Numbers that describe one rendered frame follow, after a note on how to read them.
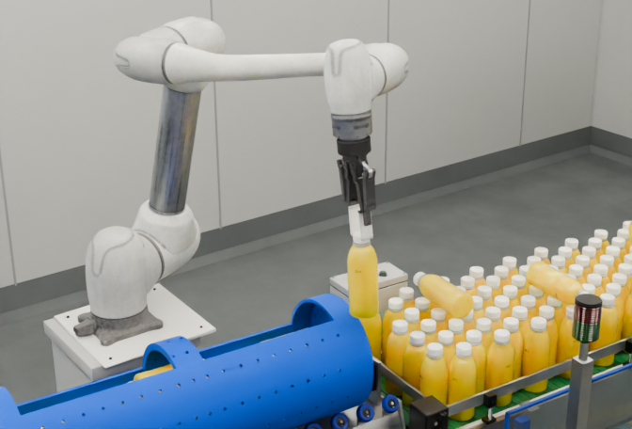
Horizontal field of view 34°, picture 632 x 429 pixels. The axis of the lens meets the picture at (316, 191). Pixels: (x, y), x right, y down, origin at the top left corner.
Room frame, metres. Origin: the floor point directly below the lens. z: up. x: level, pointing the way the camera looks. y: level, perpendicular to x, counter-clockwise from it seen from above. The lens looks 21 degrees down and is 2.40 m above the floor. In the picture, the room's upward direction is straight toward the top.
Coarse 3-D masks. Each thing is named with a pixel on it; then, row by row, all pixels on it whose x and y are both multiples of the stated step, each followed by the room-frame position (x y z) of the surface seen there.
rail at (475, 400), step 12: (600, 348) 2.46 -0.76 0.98; (612, 348) 2.48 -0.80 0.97; (624, 348) 2.51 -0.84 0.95; (540, 372) 2.34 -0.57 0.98; (552, 372) 2.37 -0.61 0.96; (564, 372) 2.39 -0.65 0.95; (504, 384) 2.28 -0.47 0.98; (516, 384) 2.30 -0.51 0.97; (528, 384) 2.32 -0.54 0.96; (480, 396) 2.24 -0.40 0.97; (456, 408) 2.20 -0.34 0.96; (468, 408) 2.22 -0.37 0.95
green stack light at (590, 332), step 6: (576, 324) 2.19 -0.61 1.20; (582, 324) 2.18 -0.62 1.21; (588, 324) 2.18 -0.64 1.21; (594, 324) 2.18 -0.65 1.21; (576, 330) 2.19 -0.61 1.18; (582, 330) 2.18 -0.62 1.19; (588, 330) 2.17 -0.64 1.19; (594, 330) 2.18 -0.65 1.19; (576, 336) 2.19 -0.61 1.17; (582, 336) 2.18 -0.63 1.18; (588, 336) 2.17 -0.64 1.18; (594, 336) 2.18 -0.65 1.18
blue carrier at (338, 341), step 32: (320, 320) 2.34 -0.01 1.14; (352, 320) 2.20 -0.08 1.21; (160, 352) 2.13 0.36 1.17; (192, 352) 2.02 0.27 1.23; (224, 352) 2.25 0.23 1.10; (256, 352) 2.05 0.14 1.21; (288, 352) 2.08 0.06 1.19; (320, 352) 2.11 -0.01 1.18; (352, 352) 2.14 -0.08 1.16; (96, 384) 2.08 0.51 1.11; (128, 384) 1.91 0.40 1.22; (160, 384) 1.93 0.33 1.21; (192, 384) 1.95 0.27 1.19; (224, 384) 1.97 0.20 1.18; (256, 384) 2.00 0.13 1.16; (288, 384) 2.04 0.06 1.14; (320, 384) 2.07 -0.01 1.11; (352, 384) 2.12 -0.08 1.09; (0, 416) 1.78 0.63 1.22; (32, 416) 1.80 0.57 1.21; (64, 416) 1.81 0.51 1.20; (96, 416) 1.83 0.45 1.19; (128, 416) 1.86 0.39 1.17; (160, 416) 1.88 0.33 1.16; (192, 416) 1.91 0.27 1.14; (224, 416) 1.94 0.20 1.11; (256, 416) 1.98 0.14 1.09; (288, 416) 2.03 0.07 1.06; (320, 416) 2.10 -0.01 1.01
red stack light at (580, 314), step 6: (576, 306) 2.20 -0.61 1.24; (600, 306) 2.19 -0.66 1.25; (576, 312) 2.19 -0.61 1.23; (582, 312) 2.18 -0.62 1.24; (588, 312) 2.17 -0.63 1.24; (594, 312) 2.18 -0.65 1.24; (600, 312) 2.19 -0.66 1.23; (576, 318) 2.19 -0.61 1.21; (582, 318) 2.18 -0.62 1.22; (588, 318) 2.17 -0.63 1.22; (594, 318) 2.17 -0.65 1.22; (600, 318) 2.19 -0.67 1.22
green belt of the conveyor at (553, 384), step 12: (624, 360) 2.53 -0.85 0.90; (600, 372) 2.47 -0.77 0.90; (384, 384) 2.42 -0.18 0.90; (552, 384) 2.41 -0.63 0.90; (564, 384) 2.41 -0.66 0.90; (396, 396) 2.36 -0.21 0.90; (516, 396) 2.35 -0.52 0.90; (528, 396) 2.35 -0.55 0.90; (408, 408) 2.30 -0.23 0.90; (480, 408) 2.30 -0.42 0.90; (504, 408) 2.30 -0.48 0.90; (408, 420) 2.26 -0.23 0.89; (468, 420) 2.25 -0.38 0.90
